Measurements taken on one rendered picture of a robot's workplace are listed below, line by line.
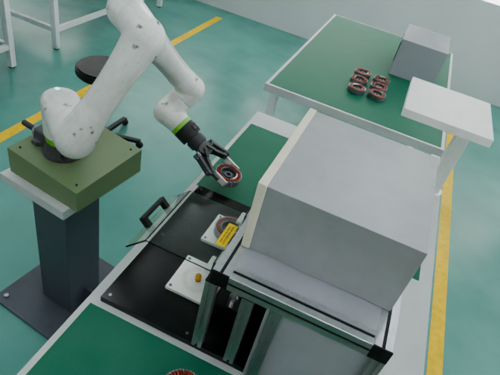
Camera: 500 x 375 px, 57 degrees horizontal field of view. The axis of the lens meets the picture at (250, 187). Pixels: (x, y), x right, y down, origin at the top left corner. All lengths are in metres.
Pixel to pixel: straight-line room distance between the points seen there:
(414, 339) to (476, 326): 1.37
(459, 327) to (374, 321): 1.83
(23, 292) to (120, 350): 1.15
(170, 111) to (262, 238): 0.84
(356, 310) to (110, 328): 0.70
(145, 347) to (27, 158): 0.82
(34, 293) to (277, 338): 1.51
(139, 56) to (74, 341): 0.82
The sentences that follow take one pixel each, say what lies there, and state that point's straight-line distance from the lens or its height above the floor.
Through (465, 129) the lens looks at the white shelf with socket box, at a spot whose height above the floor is 1.21.
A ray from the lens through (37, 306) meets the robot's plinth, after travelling 2.39.
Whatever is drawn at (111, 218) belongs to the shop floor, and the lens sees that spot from 2.78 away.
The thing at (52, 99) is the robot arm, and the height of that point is 1.10.
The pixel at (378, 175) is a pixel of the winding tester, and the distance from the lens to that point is 1.19.
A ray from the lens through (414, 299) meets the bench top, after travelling 1.78.
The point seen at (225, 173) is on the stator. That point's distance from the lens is 1.85.
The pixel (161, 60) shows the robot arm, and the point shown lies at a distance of 1.68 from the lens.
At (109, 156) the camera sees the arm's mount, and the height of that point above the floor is 0.85.
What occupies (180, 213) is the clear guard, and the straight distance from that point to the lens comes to 1.28.
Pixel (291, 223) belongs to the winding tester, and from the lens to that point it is 1.05.
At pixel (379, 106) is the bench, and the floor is 0.75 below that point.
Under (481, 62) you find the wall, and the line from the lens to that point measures 5.90.
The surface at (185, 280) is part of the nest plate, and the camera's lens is 1.49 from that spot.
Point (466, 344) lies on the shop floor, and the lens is 2.88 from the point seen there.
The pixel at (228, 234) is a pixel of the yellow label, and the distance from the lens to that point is 1.24.
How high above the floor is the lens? 1.93
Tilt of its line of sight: 38 degrees down
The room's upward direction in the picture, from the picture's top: 15 degrees clockwise
